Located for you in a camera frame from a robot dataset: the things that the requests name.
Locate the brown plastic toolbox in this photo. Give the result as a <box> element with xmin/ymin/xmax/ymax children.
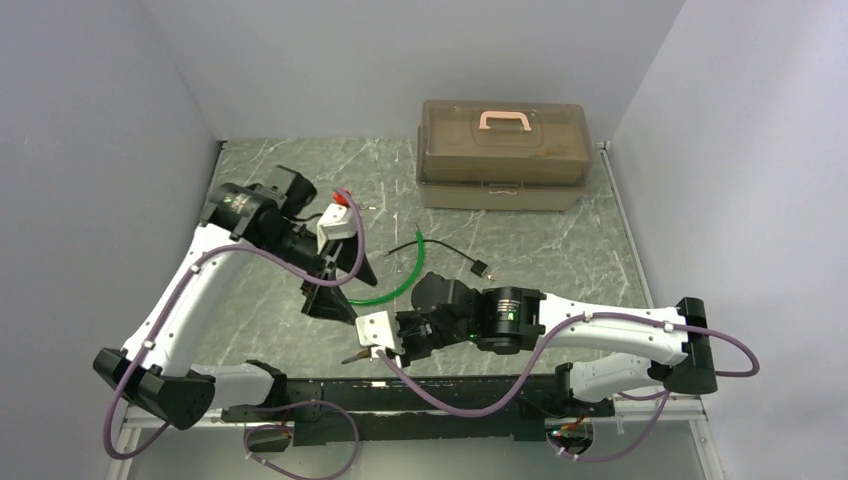
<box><xmin>416</xmin><ymin>100</ymin><xmax>594</xmax><ymax>211</ymax></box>

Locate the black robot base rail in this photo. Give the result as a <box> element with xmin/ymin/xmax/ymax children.
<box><xmin>221</xmin><ymin>374</ymin><xmax>615</xmax><ymax>446</ymax></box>

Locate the green cable lock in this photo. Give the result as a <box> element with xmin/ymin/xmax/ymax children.
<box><xmin>348</xmin><ymin>225</ymin><xmax>426</xmax><ymax>307</ymax></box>

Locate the black cable padlock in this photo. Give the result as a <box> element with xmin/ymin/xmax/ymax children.
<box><xmin>384</xmin><ymin>239</ymin><xmax>490</xmax><ymax>278</ymax></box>

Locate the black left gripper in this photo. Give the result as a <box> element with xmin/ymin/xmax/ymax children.
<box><xmin>262</xmin><ymin>221</ymin><xmax>376</xmax><ymax>326</ymax></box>

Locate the brass padlock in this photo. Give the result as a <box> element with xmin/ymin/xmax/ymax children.
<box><xmin>341</xmin><ymin>349</ymin><xmax>371</xmax><ymax>365</ymax></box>

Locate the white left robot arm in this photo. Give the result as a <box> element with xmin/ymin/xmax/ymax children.
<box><xmin>93</xmin><ymin>165</ymin><xmax>377</xmax><ymax>430</ymax></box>

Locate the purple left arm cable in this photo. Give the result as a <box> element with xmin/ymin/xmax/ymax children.
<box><xmin>102</xmin><ymin>192</ymin><xmax>367</xmax><ymax>480</ymax></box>

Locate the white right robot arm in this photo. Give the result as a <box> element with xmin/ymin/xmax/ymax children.
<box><xmin>394</xmin><ymin>272</ymin><xmax>718</xmax><ymax>415</ymax></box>

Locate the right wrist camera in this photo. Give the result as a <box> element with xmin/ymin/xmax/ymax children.
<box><xmin>355</xmin><ymin>311</ymin><xmax>405</xmax><ymax>359</ymax></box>

